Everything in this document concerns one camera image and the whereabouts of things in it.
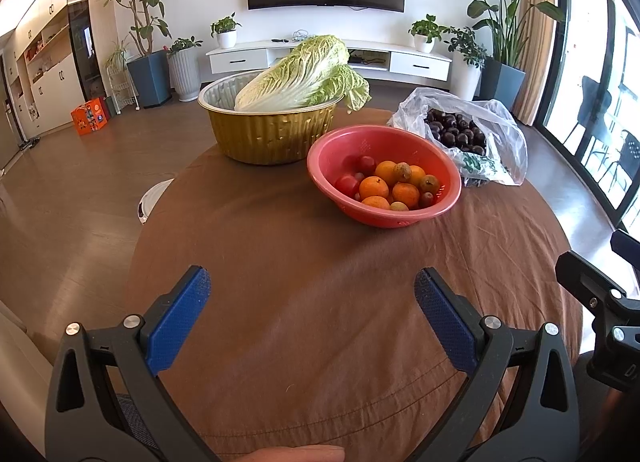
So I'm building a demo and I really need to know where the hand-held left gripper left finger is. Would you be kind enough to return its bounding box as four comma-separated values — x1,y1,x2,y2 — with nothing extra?
45,265,221,462

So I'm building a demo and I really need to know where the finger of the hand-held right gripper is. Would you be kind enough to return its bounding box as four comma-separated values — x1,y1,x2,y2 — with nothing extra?
611,229,640,263
555,251,627,314

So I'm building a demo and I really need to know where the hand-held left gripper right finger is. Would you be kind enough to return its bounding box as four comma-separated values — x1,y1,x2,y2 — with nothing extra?
414,267,581,462

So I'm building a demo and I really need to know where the large orange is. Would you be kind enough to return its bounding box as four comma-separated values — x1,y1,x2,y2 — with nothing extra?
391,182,421,209

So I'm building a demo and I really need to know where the large red tomato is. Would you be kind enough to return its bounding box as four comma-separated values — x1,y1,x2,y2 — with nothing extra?
334,175,361,198

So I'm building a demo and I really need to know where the red plastic basket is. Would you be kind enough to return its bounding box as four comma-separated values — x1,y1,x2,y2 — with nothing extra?
306,125,462,229

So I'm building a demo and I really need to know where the person's left hand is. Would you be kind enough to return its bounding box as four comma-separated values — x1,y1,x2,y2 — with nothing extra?
235,444,347,462

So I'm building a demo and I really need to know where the black outdoor chair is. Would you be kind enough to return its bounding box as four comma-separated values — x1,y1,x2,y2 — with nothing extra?
612,129,640,178
570,75,613,143

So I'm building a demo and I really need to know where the blue-grey mesh chair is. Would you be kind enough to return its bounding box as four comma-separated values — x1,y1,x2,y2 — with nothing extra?
112,392,151,448

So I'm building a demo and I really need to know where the white round stool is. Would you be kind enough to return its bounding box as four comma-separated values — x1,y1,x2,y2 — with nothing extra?
137,178,175,225

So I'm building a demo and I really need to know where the brown tablecloth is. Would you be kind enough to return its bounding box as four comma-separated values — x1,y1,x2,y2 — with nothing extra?
122,107,586,462

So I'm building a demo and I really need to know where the clear plastic bag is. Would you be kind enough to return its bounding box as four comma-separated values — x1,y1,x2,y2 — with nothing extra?
387,87,529,188

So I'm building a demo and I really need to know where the beige sofa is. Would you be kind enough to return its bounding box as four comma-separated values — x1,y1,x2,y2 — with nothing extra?
0,299,53,443

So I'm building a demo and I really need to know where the pile of dark chestnuts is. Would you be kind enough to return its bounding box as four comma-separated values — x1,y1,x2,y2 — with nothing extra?
424,110,487,155

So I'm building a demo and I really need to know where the gold foil pan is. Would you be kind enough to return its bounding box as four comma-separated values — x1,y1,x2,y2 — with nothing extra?
197,73,346,165

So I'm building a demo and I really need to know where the glass sliding door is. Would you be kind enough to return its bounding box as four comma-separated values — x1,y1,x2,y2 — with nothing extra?
535,0,640,233

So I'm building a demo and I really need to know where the large leafy plant in dark pot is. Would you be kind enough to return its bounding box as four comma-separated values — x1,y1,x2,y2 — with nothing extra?
440,0,566,116

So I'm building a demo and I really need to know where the orange cardboard box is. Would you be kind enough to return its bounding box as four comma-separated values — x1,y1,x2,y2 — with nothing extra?
70,96,112,135

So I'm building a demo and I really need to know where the beige curtain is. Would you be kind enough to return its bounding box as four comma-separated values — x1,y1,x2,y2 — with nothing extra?
515,0,558,125

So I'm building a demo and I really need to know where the tall tree in blue-grey pot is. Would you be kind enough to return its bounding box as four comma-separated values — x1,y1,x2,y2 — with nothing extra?
102,0,173,109

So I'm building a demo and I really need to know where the plant in ribbed white pot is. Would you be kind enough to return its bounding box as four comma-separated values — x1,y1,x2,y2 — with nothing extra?
165,36,203,103

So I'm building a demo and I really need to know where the bushy plant in tall white pot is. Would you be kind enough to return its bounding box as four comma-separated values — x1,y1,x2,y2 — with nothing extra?
442,26,488,102

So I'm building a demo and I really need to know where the white television cabinet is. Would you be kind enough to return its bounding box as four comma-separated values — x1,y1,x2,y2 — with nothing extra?
205,39,453,86

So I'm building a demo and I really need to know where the napa cabbage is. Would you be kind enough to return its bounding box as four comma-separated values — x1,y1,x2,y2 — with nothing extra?
234,35,372,113

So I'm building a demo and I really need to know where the small plant in white pot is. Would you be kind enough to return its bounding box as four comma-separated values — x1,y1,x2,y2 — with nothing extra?
210,12,242,50
408,14,443,54

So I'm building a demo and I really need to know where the white wire rack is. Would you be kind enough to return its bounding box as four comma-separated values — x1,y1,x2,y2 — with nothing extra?
106,65,141,113

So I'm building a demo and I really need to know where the plant behind wire rack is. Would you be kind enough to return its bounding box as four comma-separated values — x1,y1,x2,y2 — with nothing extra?
104,40,131,73

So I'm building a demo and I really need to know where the white wall cupboard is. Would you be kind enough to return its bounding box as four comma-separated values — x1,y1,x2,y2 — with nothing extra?
0,0,76,143

